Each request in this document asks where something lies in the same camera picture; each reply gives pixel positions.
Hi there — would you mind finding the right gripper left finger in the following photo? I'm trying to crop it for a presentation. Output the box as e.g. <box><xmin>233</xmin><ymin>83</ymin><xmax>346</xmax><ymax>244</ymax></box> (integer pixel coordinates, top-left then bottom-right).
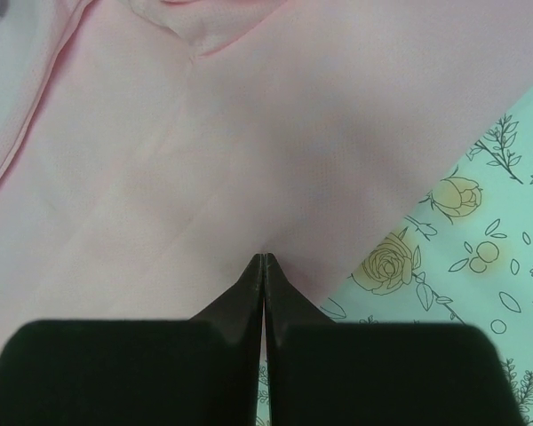
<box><xmin>0</xmin><ymin>255</ymin><xmax>265</xmax><ymax>425</ymax></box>

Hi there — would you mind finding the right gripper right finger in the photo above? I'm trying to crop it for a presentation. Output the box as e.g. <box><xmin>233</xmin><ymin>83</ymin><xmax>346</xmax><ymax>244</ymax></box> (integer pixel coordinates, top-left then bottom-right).
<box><xmin>263</xmin><ymin>254</ymin><xmax>522</xmax><ymax>426</ymax></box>

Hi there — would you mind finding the pink t shirt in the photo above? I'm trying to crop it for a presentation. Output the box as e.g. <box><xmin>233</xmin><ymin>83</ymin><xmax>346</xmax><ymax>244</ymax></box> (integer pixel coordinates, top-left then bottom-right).
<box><xmin>0</xmin><ymin>1</ymin><xmax>533</xmax><ymax>344</ymax></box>

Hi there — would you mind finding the floral table mat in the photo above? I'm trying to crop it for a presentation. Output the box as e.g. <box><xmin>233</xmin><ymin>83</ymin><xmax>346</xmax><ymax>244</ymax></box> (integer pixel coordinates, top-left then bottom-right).
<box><xmin>257</xmin><ymin>87</ymin><xmax>533</xmax><ymax>425</ymax></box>

